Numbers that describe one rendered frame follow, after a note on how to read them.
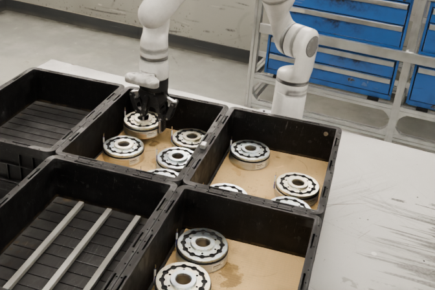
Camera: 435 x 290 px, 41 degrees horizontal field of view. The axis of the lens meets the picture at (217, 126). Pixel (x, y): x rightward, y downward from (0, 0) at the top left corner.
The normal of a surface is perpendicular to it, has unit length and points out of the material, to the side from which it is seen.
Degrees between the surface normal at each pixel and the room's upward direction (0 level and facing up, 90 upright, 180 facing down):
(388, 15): 90
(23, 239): 0
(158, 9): 77
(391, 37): 90
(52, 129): 0
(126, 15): 90
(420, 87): 90
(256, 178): 0
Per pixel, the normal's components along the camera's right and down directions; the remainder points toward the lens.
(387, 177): 0.07, -0.88
